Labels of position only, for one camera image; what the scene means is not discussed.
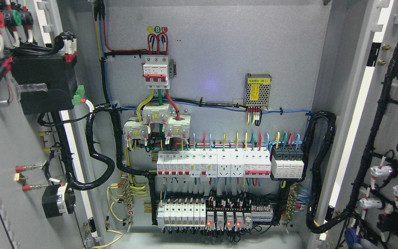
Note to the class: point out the grey cabinet door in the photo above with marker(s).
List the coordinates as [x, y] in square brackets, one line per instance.
[22, 221]
[354, 175]

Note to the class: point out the white upper breaker row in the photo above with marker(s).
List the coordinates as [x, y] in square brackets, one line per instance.
[188, 163]

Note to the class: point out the white breaker row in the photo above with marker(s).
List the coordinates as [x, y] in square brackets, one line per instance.
[188, 163]
[182, 212]

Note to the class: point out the perforated metal power supply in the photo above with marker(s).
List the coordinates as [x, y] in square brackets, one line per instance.
[257, 89]

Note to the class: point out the white red main breaker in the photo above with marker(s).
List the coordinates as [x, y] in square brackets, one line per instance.
[158, 71]

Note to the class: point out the white lower breaker row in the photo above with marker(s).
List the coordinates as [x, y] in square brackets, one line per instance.
[182, 212]

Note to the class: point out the relay modules with red leds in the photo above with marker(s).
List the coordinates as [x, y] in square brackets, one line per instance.
[228, 221]

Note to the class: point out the black digital power meter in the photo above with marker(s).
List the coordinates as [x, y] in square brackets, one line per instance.
[47, 83]

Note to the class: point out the white din rail sockets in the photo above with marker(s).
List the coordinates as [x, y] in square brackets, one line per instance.
[230, 163]

